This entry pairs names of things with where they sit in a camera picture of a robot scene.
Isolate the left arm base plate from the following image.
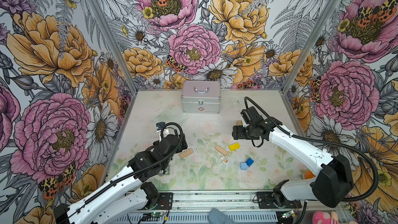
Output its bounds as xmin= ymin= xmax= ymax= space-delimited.
xmin=153 ymin=192 xmax=174 ymax=211

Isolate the grey blue cloth object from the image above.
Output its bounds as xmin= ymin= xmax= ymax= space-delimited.
xmin=208 ymin=208 xmax=235 ymax=224

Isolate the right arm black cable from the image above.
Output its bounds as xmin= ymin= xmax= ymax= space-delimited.
xmin=244 ymin=96 xmax=379 ymax=202

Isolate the light blue wood cube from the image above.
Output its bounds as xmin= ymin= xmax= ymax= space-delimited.
xmin=240 ymin=162 xmax=248 ymax=171

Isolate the orange pill bottle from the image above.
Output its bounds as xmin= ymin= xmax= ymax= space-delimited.
xmin=302 ymin=170 xmax=316 ymax=179

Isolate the natural wood block numbered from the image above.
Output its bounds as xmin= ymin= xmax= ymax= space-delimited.
xmin=215 ymin=145 xmax=228 ymax=156

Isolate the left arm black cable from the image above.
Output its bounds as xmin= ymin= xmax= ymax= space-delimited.
xmin=62 ymin=122 xmax=184 ymax=212

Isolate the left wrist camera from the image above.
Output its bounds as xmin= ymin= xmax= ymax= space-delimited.
xmin=156 ymin=122 xmax=166 ymax=132

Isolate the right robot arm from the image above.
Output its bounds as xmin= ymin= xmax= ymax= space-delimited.
xmin=232 ymin=107 xmax=353 ymax=207

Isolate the aluminium front rail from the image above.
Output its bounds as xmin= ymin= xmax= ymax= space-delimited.
xmin=112 ymin=190 xmax=353 ymax=224

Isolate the pink plush toy right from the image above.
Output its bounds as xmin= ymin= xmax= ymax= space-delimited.
xmin=312 ymin=211 xmax=341 ymax=224

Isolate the dark blue wood cube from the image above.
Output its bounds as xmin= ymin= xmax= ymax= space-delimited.
xmin=246 ymin=158 xmax=254 ymax=167

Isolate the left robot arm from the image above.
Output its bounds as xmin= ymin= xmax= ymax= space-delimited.
xmin=54 ymin=128 xmax=187 ymax=224

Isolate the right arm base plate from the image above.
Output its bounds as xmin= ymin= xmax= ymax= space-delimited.
xmin=252 ymin=191 xmax=302 ymax=209

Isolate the small orange white toy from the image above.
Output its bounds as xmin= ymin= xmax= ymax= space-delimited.
xmin=220 ymin=156 xmax=229 ymax=164

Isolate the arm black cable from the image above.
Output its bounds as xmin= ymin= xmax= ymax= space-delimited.
xmin=244 ymin=96 xmax=379 ymax=202
xmin=62 ymin=122 xmax=184 ymax=212

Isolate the clear glass bowl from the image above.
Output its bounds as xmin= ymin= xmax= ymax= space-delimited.
xmin=152 ymin=108 xmax=190 ymax=127

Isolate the silver first aid case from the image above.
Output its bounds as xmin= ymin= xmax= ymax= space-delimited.
xmin=181 ymin=80 xmax=221 ymax=114

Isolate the yellow wood block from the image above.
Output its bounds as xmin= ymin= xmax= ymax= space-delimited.
xmin=229 ymin=142 xmax=240 ymax=151

